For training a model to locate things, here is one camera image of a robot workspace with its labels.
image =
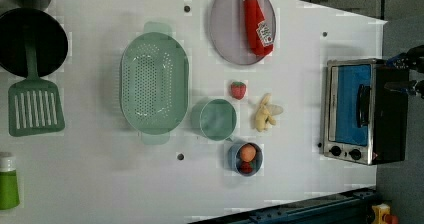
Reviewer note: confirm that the red toy strawberry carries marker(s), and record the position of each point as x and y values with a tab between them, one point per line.
238	90

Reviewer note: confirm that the small red toy fruit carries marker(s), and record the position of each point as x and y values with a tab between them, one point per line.
246	168

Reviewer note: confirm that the silver black toaster oven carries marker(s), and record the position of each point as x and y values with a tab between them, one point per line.
365	122

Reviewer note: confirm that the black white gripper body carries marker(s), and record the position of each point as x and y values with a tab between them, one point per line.
413	59

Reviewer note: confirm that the yellow red button box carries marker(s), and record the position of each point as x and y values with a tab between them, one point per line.
383	215

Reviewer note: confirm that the small blue bowl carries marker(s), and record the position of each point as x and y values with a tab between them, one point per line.
234	160

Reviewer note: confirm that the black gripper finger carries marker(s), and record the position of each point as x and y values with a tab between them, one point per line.
411	88

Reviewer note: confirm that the orange toy egg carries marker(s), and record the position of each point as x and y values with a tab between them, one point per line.
247	153

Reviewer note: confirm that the green white bottle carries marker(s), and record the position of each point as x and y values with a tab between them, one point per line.
9	190

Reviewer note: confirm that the green measuring cup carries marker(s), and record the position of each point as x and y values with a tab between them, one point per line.
214	119

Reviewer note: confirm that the red ketchup bottle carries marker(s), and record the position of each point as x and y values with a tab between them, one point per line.
259	35

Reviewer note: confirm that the peeled yellow toy banana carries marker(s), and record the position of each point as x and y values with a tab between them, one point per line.
265	115

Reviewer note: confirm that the green plastic colander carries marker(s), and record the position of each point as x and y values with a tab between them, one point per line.
154	83

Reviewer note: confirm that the round grey plate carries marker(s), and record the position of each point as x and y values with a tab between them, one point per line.
228	33

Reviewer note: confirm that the green slotted spatula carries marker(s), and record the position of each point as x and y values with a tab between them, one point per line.
34	103

